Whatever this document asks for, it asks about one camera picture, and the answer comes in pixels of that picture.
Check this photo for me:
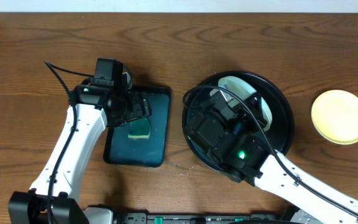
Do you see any yellow green sponge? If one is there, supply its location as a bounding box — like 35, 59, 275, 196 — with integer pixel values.
128, 118, 151, 139

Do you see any white plate with stain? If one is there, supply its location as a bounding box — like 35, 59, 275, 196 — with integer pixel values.
218, 76, 273, 131

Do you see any yellow plate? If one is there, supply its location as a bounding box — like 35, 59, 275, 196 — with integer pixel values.
311, 90, 358, 145

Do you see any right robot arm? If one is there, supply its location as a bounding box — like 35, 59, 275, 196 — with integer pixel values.
183, 92, 358, 223

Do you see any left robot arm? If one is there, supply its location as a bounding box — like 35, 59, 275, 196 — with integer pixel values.
8, 84, 151, 223

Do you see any black round tray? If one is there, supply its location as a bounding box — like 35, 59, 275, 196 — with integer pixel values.
182, 71, 295, 171

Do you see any black rectangular water tray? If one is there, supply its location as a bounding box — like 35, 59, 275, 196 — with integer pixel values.
103, 86, 171, 167

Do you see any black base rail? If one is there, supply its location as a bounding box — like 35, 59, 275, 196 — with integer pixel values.
114, 212, 289, 224

